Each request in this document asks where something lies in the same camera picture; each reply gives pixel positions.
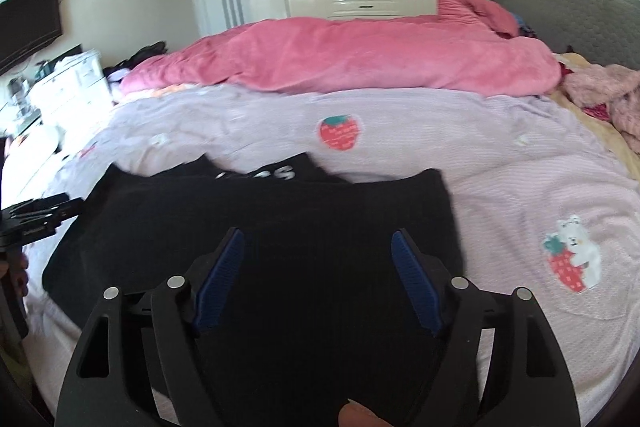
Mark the person's right hand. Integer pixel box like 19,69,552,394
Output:
338,399,396,427

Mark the black printed t-shirt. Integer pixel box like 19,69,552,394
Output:
41,152,468,427

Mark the pink fluffy garment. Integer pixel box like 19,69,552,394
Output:
564,63,640,155

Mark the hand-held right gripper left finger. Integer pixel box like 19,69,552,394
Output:
56,227,246,427

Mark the lilac strawberry print bedsheet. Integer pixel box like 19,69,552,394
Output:
22,84,640,427

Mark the white storage box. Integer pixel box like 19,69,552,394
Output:
30,49,113,128

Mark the pink fleece blanket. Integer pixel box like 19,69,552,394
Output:
120,0,561,96

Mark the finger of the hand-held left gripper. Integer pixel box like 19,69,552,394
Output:
0,192,84,240

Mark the dark patterned cloth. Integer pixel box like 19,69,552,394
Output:
514,14,539,40

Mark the person's left hand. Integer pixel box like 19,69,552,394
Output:
0,252,31,299

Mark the grey quilted headboard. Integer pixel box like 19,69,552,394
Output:
490,0,640,70

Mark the black television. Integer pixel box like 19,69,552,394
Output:
0,0,63,75

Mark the pile of dark clothes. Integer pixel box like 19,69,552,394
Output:
102,41,168,74

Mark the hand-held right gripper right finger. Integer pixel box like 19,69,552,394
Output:
391,228,582,427

